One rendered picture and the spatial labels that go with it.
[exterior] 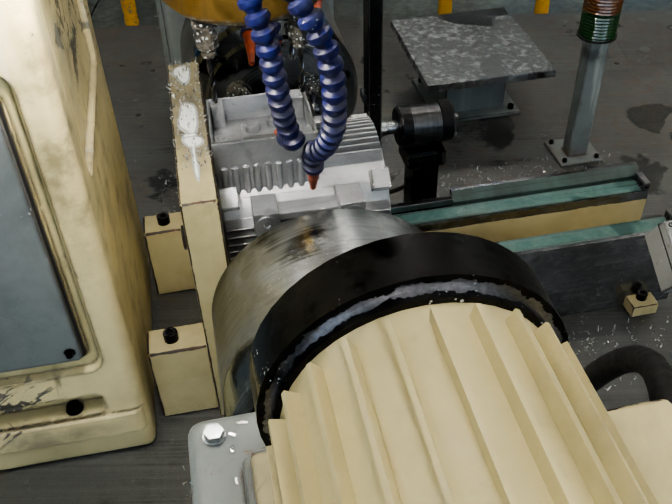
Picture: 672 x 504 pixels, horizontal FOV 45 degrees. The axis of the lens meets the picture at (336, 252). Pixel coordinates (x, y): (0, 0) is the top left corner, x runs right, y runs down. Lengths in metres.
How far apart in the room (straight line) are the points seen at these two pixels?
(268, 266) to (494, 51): 0.94
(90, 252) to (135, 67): 1.05
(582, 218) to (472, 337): 0.86
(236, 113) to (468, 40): 0.72
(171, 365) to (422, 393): 0.67
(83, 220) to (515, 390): 0.53
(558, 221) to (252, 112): 0.49
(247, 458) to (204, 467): 0.03
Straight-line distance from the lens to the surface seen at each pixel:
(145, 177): 1.49
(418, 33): 1.64
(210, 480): 0.58
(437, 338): 0.39
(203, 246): 0.87
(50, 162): 0.77
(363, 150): 0.96
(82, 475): 1.06
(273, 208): 0.92
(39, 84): 0.73
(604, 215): 1.27
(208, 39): 0.85
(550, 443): 0.37
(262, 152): 0.92
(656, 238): 0.96
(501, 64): 1.54
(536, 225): 1.22
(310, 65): 1.17
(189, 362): 1.01
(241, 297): 0.75
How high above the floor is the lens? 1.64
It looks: 41 degrees down
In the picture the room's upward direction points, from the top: 2 degrees counter-clockwise
